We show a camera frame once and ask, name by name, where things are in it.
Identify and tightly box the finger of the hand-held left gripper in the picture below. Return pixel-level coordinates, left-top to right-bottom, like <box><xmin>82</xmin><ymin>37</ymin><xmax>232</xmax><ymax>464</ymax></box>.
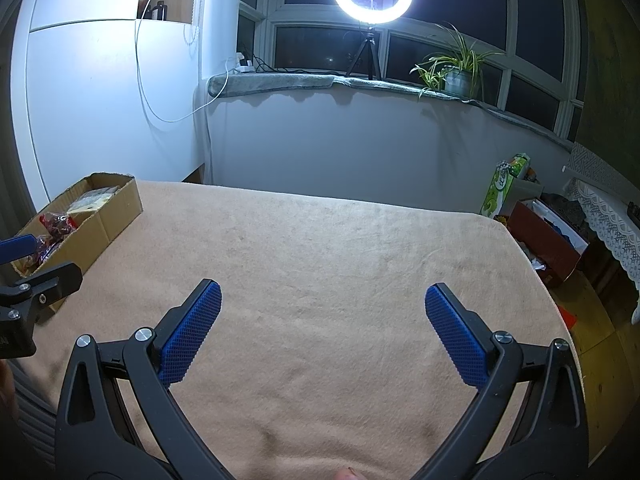
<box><xmin>0</xmin><ymin>261</ymin><xmax>83</xmax><ymax>320</ymax></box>
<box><xmin>0</xmin><ymin>234</ymin><xmax>37</xmax><ymax>266</ymax></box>

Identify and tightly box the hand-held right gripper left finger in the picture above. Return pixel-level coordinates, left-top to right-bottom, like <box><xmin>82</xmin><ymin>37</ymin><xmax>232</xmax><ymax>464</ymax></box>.
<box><xmin>55</xmin><ymin>278</ymin><xmax>223</xmax><ymax>480</ymax></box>

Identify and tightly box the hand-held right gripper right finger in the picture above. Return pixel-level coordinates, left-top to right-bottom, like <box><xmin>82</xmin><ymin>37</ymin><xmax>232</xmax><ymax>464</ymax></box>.
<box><xmin>415</xmin><ymin>282</ymin><xmax>587</xmax><ymax>480</ymax></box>

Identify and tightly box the clear red-ended snack packet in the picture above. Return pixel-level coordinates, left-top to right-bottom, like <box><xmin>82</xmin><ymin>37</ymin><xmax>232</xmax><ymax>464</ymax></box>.
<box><xmin>39</xmin><ymin>212</ymin><xmax>78</xmax><ymax>241</ymax></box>

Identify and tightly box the brown cardboard box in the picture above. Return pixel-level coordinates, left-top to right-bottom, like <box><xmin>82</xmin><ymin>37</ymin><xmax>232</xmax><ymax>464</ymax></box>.
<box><xmin>10</xmin><ymin>172</ymin><xmax>144</xmax><ymax>313</ymax></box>

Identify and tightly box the sliced bread pack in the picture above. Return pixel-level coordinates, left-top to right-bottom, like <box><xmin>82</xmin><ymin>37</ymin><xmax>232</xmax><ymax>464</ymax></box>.
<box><xmin>67</xmin><ymin>187</ymin><xmax>123</xmax><ymax>216</ymax></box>

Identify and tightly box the striped grey cloth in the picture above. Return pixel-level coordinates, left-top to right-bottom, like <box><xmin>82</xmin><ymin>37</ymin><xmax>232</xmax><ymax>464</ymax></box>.
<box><xmin>10</xmin><ymin>360</ymin><xmax>58</xmax><ymax>461</ymax></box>

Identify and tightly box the red box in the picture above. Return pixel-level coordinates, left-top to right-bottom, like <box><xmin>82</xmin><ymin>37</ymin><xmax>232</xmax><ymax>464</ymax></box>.
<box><xmin>507</xmin><ymin>199</ymin><xmax>591</xmax><ymax>288</ymax></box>

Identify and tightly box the green carton box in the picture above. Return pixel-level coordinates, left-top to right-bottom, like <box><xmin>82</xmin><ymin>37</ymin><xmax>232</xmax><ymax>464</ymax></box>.
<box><xmin>480</xmin><ymin>154</ymin><xmax>532</xmax><ymax>218</ymax></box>

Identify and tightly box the grey box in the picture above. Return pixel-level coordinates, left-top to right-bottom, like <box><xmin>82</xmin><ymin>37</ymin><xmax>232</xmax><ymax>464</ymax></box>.
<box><xmin>510</xmin><ymin>175</ymin><xmax>546</xmax><ymax>206</ymax></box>

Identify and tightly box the white lace tablecloth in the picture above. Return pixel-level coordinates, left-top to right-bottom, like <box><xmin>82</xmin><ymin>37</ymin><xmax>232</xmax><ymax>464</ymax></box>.
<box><xmin>562</xmin><ymin>177</ymin><xmax>640</xmax><ymax>293</ymax></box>

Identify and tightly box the white vertical pipe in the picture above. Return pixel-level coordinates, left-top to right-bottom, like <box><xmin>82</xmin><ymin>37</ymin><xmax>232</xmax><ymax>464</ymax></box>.
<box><xmin>192</xmin><ymin>0</ymin><xmax>216</xmax><ymax>186</ymax></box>

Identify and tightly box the potted spider plant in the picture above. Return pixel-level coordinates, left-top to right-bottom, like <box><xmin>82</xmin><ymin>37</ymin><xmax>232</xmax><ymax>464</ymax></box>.
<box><xmin>410</xmin><ymin>22</ymin><xmax>506</xmax><ymax>101</ymax></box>

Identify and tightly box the grey windowsill cloth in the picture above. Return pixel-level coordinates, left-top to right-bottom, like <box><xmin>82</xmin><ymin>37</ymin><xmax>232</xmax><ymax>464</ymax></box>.
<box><xmin>207</xmin><ymin>72</ymin><xmax>576</xmax><ymax>153</ymax></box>

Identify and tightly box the white power strip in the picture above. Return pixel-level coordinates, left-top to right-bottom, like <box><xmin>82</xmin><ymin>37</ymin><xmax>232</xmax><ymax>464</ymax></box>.
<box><xmin>227</xmin><ymin>52</ymin><xmax>256</xmax><ymax>75</ymax></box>

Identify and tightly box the green curtain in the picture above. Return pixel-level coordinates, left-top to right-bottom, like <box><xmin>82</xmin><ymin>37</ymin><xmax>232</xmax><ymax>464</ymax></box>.
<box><xmin>575</xmin><ymin>0</ymin><xmax>640</xmax><ymax>171</ymax></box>

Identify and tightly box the white-framed window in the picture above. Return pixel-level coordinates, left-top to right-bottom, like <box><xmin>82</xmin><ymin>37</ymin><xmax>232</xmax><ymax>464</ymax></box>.
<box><xmin>237</xmin><ymin>0</ymin><xmax>586</xmax><ymax>143</ymax></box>

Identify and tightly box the white cable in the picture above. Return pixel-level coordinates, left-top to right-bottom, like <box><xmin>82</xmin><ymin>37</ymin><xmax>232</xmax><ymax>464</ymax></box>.
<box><xmin>134</xmin><ymin>0</ymin><xmax>231</xmax><ymax>123</ymax></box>

